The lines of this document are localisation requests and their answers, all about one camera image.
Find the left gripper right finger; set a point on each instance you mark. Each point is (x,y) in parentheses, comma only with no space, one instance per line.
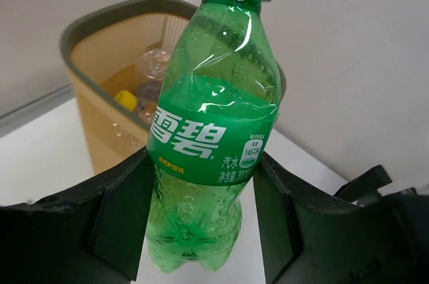
(355,235)

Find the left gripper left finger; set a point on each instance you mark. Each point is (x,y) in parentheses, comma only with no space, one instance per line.
(92,232)

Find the clear bottle yellow cap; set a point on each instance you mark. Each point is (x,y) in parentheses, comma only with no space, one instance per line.
(143,107)

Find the clear bottle blue label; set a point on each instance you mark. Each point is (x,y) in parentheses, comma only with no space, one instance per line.
(149,90)

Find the clear bottle orange white label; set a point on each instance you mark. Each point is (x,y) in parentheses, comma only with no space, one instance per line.
(153,65)

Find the green plastic bottle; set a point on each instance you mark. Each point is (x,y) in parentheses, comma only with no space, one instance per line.
(217,106)

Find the orange mesh waste bin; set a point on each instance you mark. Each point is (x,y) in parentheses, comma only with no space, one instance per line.
(100,51)

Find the aluminium frame rail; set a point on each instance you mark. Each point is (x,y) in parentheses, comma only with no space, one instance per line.
(26,113)

